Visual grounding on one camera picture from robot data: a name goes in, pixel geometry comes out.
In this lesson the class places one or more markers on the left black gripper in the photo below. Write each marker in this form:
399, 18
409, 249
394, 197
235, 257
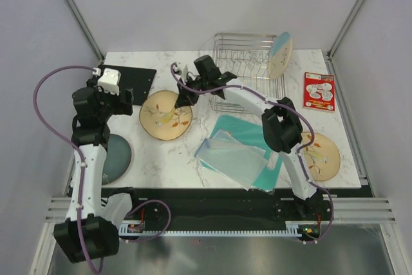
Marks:
122, 107

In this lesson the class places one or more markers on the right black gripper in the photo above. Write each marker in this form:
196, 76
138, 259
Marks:
185, 97

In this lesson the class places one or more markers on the beige bird plate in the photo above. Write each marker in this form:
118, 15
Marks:
161, 119
323, 158

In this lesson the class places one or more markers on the blue and beige plate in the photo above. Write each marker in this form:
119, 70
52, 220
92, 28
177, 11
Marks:
280, 55

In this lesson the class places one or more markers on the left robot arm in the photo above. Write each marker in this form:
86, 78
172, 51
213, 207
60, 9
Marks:
90, 229

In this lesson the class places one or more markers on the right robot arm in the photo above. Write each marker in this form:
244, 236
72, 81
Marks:
281, 123

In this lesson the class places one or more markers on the black square plate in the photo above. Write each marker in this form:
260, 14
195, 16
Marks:
138, 80

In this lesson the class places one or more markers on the dark teal plate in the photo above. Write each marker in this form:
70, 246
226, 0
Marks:
118, 159

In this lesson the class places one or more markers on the teal cutting board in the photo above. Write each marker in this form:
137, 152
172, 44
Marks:
252, 134

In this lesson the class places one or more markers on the clear plastic zip bag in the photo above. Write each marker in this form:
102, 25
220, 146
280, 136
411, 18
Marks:
228, 156

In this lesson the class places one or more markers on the red booklet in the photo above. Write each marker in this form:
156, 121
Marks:
319, 92

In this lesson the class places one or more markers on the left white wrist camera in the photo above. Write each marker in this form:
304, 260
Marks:
107, 78

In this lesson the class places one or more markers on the metal wire dish rack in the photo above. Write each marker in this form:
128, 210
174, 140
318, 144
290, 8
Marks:
247, 56

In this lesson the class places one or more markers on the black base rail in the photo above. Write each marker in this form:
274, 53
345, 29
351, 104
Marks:
191, 210

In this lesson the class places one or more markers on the light blue cable duct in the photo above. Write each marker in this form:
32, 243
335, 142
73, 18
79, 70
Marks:
129, 229

